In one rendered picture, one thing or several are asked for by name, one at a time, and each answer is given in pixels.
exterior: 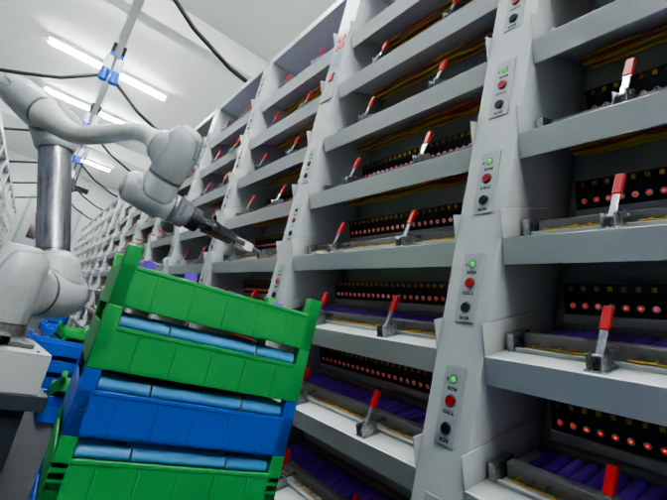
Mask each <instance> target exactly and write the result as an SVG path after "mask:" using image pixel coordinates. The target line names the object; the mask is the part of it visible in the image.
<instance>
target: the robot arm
mask: <svg viewBox="0 0 667 500"><path fill-rule="evenodd" d="M0 98H1V100H2V101H3V102H4V103H5V104H6V105H7V106H9V107H10V109H11V110H12V111H13V112H14V113H15V114H16V115H17V116H18V117H19V118H20V119H21V120H22V121H23V122H24V123H25V124H27V125H28V128H29V131H30V134H31V137H32V140H33V144H34V147H35V148H36V150H37V151H38V173H37V207H36V241H35V247H32V246H27V245H23V244H18V243H13V242H5V243H3V244H1V245H0V345H3V346H11V347H19V348H26V349H34V348H35V343H33V342H31V341H29V340H27V339H26V338H25V337H24V335H25V332H26V328H27V325H28V322H29V320H30V317H36V318H46V319H56V318H62V317H67V316H70V315H72V314H74V313H77V312H78V311H80V310H81V309H82V308H83V307H84V305H85V304H86V302H87V299H88V286H87V283H86V281H85V280H84V277H83V274H82V271H81V267H80V263H79V260H78V258H77V257H76V256H75V255H73V254H72V253H70V225H71V156H73V154H74V153H75V152H76V150H77V148H78V147H80V146H81V145H100V144H110V143H120V142H130V141H136V142H140V143H142V144H144V145H145V146H146V147H147V149H146V152H147V156H148V157H149V158H150V161H151V162H152V164H151V166H150V167H149V169H148V170H147V172H146V173H145V174H143V173H140V172H128V173H127V174H126V175H125V177H124V178H123V180H122V181H121V183H120V185H119V189H118V191H119V194H120V196H121V198H122V199H124V200H125V201H126V202H128V203H129V204H130V205H132V206H134V207H135V208H137V209H138V210H140V211H142V212H144V213H146V214H148V215H151V216H153V217H158V218H161V219H164V220H165V221H167V222H170V223H172V224H174V225H176V226H178V227H182V226H184V227H185V228H186V229H188V230H190V231H196V230H197V229H200V232H202V233H204V234H207V235H209V236H211V237H213V238H215V239H218V240H220V241H222V242H224V243H228V244H231V245H233V246H235V247H237V248H239V249H241V250H242V251H244V252H246V253H251V252H252V249H253V247H254V245H253V244H251V243H249V242H248V241H246V240H244V239H242V238H240V237H238V234H236V233H234V232H233V231H231V230H229V229H228V228H226V227H224V226H223V225H221V224H220V223H218V222H217V221H215V222H213V221H212V220H210V219H204V211H202V210H201V209H199V208H197V207H194V204H193V203H192V202H190V201H189V200H187V199H185V198H183V197H181V196H180V195H178V194H177V193H178V190H179V188H180V186H181V185H182V183H183V182H184V180H185V179H186V178H187V177H188V176H189V174H190V173H191V171H192V170H193V168H194V166H195V165H196V163H197V161H198V159H199V157H200V152H201V149H202V140H201V136H200V134H199V133H198V132H197V131H196V130H195V129H194V128H193V127H191V126H190V125H187V124H180V125H177V126H175V127H173V128H172V129H171V131H170V130H167V129H165V130H161V131H159V130H157V129H155V128H153V127H150V126H148V125H144V124H140V123H117V124H101V125H82V124H81V122H80V120H79V119H78V118H77V116H76V115H75V114H74V113H73V112H72V111H71V110H70V109H69V108H68V107H67V106H66V105H65V104H63V103H62V102H61V101H59V100H58V99H56V98H55V97H54V96H53V95H51V94H50V93H49V92H47V91H46V90H44V89H43V88H41V87H39V86H38V85H36V84H34V83H33V82H32V81H30V80H29V79H27V78H25V77H24V76H21V75H18V74H13V73H8V74H4V75H1V76H0Z"/></svg>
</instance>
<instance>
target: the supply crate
mask: <svg viewBox="0 0 667 500"><path fill-rule="evenodd" d="M143 251H144V248H143V247H139V246H136V245H133V244H128V245H127V247H126V249H125V252H124V255H122V254H118V253H117V254H116V255H115V258H114V260H113V263H112V266H111V269H110V271H109V274H108V277H107V280H106V283H105V285H104V288H103V291H102V294H101V296H100V300H101V301H104V302H106V303H109V304H113V305H117V306H122V307H125V308H129V309H133V310H137V311H142V312H146V313H153V314H158V315H162V316H166V317H170V318H175V319H179V320H183V321H187V322H191V323H196V324H200V325H204V326H208V327H213V328H217V329H221V330H225V331H230V332H234V333H238V334H242V335H246V336H251V337H255V338H259V339H263V340H268V341H272V342H276V343H280V344H285V345H289V346H293V347H297V348H301V349H306V350H311V346H312V341H313V337H314V333H315V329H316V325H317V321H318V316H319V312H320V308H321V304H322V302H320V301H317V300H313V299H306V303H305V307H304V311H303V312H298V311H295V310H291V309H288V308H284V307H281V306H277V305H273V302H277V300H276V299H273V298H269V297H265V299H264V302H263V301H259V300H256V299H252V298H249V297H245V296H242V295H238V294H235V293H232V292H228V291H225V290H221V289H218V288H214V287H211V286H207V285H204V284H200V283H197V282H193V281H189V280H186V279H182V278H179V277H175V276H172V275H168V274H165V273H161V272H158V271H154V270H151V269H147V268H143V267H140V266H139V263H140V260H141V257H142V254H143Z"/></svg>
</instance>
